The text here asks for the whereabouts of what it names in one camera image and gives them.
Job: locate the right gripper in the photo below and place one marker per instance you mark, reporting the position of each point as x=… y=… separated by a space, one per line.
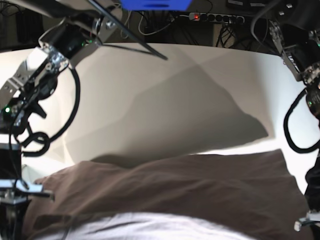
x=15 y=195

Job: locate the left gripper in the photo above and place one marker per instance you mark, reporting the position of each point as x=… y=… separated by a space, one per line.
x=312 y=195

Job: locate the pink t-shirt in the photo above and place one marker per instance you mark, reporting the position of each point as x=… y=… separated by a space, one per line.
x=192 y=197

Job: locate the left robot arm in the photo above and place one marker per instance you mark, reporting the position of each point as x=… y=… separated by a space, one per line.
x=295 y=32

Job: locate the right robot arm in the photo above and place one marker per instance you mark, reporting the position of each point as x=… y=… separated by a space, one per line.
x=79 y=34

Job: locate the black power strip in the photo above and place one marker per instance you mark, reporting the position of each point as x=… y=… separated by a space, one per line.
x=216 y=18

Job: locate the blue plastic bin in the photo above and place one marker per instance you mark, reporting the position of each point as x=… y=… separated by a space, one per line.
x=155 y=5

